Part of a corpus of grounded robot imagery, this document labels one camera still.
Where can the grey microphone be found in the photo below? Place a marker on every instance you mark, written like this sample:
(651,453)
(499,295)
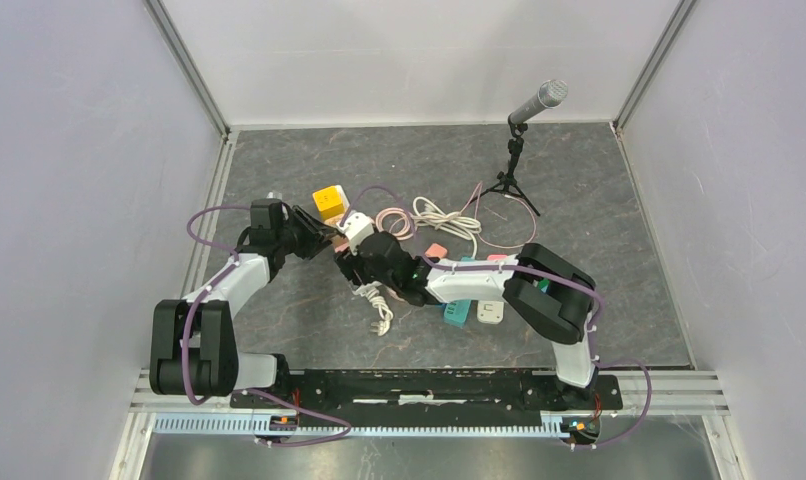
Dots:
(549,95)

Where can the white plug adapter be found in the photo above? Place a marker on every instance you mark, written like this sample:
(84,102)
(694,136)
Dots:
(490,312)

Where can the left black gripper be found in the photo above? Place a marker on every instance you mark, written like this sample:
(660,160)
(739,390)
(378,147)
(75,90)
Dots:
(316,235)

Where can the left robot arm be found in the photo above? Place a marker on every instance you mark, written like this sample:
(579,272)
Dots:
(193,346)

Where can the yellow cube plug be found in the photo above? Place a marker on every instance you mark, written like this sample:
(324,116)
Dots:
(330,201)

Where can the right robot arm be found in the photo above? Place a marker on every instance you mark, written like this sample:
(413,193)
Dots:
(556,299)

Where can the small pink plug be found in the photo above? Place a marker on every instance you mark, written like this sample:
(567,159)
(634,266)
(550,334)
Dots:
(436,251)

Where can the teal power strip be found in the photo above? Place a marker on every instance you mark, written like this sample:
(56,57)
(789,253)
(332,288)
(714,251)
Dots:
(456,313)

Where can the white power strip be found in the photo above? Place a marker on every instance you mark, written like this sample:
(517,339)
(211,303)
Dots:
(343,222)

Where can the pink cube plug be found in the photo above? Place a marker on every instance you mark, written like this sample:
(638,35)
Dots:
(340,244)

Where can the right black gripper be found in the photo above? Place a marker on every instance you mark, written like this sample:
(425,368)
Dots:
(348,263)

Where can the black tripod stand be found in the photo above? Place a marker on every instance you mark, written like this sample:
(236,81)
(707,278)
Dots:
(507,183)

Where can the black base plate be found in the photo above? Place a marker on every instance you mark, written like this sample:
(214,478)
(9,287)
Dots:
(410,398)

